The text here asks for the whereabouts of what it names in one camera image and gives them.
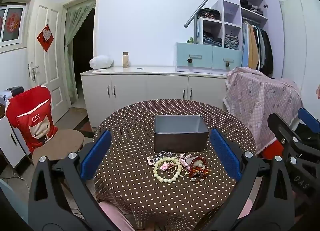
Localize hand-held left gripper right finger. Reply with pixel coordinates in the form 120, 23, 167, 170
202, 128, 295, 231

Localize pink checked printed blanket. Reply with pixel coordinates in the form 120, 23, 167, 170
223, 67, 303, 155

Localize pink bow hair clip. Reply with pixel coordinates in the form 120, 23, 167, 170
179, 154, 193, 167

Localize stack of folded jeans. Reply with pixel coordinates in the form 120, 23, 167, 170
202, 30, 223, 47

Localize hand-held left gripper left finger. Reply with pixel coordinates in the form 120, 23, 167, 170
28, 129, 118, 231

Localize black and white printer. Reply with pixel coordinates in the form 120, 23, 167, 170
0, 86, 24, 108

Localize red diamond door decoration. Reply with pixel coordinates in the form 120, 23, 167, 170
37, 24, 54, 52

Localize person's left leg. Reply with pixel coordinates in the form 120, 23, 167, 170
99, 200, 135, 231

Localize silver ball chain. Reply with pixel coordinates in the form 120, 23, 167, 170
155, 151, 178, 159

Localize white framed window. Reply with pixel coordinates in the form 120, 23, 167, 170
0, 0, 34, 48

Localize thin floor cable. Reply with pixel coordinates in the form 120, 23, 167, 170
0, 171, 29, 184

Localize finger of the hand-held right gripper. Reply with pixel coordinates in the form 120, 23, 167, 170
267, 113, 307, 159
297, 107, 320, 134

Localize low white cabinet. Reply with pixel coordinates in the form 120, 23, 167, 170
0, 115, 28, 169

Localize green curtain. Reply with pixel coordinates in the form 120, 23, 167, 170
64, 0, 97, 102

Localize round brown wooden chair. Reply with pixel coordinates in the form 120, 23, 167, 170
32, 129, 84, 163

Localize white panel door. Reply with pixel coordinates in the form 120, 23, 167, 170
26, 0, 69, 124

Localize person's leg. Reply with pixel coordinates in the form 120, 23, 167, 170
99, 200, 135, 231
237, 197, 254, 220

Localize round table, polka-dot cloth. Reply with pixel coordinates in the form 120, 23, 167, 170
93, 99, 258, 231

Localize white stuffed bag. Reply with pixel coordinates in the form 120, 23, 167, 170
89, 55, 114, 69

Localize grey metal tin box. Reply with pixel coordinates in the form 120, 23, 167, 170
153, 115, 210, 154

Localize row of hanging clothes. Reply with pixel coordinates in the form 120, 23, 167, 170
241, 20, 274, 75

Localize dark folded clothes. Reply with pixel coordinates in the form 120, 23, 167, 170
197, 8, 221, 20

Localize white wardrobe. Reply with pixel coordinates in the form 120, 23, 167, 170
279, 0, 320, 112

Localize dark red bead bracelet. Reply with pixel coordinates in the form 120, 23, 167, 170
189, 157, 208, 172

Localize lilac wardrobe door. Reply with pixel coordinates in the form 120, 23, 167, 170
264, 0, 284, 79

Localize silver door handle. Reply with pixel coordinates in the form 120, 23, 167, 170
27, 63, 40, 80

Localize person's right leg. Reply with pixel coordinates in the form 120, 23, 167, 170
237, 197, 254, 220

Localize pale green bead bracelet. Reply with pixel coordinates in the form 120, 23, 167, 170
153, 157, 182, 183

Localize light blue drawer unit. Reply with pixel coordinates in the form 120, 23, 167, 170
175, 42, 243, 75

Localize white sideboard cabinet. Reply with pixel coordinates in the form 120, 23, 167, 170
80, 66, 232, 132

